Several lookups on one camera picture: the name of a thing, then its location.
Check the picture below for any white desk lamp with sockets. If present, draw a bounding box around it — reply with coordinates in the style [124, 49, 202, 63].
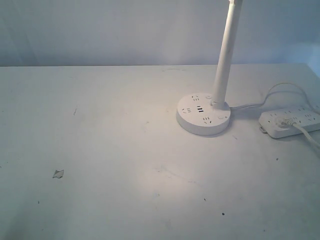
[176, 0, 243, 136]

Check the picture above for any small torn tape scrap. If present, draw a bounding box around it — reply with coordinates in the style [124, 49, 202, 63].
[52, 169, 64, 179]

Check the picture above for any white power strip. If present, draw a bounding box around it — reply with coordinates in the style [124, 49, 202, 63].
[258, 106, 320, 139]

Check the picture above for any white plug with cable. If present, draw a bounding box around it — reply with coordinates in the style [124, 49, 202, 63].
[269, 114, 320, 155]

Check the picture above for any white power cable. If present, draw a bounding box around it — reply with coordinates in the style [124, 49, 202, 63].
[229, 81, 314, 111]

